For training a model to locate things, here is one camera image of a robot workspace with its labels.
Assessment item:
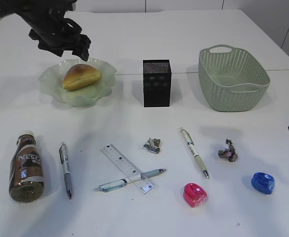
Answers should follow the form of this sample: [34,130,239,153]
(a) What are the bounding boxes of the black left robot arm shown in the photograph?
[0,0,91,61]

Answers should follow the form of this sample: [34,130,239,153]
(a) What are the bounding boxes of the blue clear ballpoint pen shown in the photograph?
[94,168,167,192]

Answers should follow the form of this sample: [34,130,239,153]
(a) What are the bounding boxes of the clear plastic ruler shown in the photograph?
[101,144,155,194]

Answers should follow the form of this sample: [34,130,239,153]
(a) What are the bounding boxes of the beige white ballpoint pen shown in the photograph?
[180,127,209,179]

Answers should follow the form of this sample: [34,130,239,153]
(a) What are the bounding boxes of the sugared bread roll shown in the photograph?
[62,64,102,91]

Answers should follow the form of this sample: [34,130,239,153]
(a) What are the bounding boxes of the black mesh pen holder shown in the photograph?
[143,60,172,107]

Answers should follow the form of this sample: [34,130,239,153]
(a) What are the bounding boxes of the blue translucent sharpener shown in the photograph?
[251,172,275,195]

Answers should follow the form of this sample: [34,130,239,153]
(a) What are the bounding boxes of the green woven plastic basket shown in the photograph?
[198,44,270,112]

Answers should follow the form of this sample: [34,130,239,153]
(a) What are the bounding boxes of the pink translucent sharpener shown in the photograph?
[183,183,208,207]

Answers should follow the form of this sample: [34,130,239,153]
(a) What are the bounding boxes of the green wavy glass plate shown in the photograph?
[39,58,116,107]

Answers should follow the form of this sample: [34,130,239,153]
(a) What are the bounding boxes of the brown Nescafe coffee bottle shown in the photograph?
[9,130,44,203]

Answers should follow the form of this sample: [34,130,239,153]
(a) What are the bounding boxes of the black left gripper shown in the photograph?
[18,4,91,61]

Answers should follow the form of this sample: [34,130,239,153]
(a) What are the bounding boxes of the grey white ballpoint pen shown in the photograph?
[59,142,73,199]

